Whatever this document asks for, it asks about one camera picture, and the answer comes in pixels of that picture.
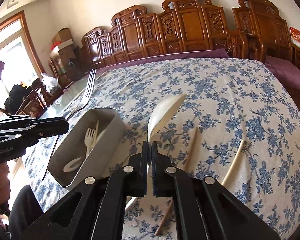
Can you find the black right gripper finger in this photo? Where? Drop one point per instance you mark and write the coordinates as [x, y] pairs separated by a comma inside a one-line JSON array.
[[49, 127]]

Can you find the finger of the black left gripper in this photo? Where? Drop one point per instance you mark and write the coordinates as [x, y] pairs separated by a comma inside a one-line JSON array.
[[95, 208]]

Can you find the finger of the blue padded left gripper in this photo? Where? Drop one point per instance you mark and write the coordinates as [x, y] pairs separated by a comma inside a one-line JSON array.
[[204, 209]]

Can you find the brown wooden chopstick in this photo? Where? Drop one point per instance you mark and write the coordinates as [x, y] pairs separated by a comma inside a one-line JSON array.
[[181, 174]]

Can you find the white plastic fork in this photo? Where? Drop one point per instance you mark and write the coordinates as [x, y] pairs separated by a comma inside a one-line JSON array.
[[88, 140]]

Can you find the large metal spoon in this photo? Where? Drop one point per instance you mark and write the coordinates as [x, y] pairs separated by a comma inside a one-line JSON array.
[[73, 165]]

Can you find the cream chopstick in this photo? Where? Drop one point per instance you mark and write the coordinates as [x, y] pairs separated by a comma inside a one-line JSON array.
[[233, 165]]

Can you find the metal fork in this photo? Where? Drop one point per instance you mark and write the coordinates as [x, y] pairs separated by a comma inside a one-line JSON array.
[[82, 104]]

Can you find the person's left hand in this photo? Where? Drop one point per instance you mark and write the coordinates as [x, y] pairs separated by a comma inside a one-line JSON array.
[[0, 182]]

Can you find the wooden dining chair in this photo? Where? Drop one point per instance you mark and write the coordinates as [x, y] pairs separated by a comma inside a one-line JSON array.
[[35, 103]]

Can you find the white plastic bag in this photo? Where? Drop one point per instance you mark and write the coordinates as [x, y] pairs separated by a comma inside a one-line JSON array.
[[51, 84]]

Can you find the grey metal utensil tray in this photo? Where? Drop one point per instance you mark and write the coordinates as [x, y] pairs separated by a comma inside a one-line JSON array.
[[73, 147]]

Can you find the blue floral tablecloth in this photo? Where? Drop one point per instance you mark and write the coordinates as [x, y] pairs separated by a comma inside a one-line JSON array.
[[227, 100]]

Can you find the purple armchair cushion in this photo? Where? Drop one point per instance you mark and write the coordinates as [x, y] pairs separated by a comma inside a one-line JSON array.
[[284, 71]]

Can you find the carved wooden sofa bench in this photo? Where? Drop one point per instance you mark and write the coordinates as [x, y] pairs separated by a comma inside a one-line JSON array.
[[184, 25]]

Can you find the red card on table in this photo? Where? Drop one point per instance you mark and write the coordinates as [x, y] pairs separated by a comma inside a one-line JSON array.
[[295, 35]]

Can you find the wooden door frame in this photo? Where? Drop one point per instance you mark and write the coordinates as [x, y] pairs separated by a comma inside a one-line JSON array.
[[17, 51]]

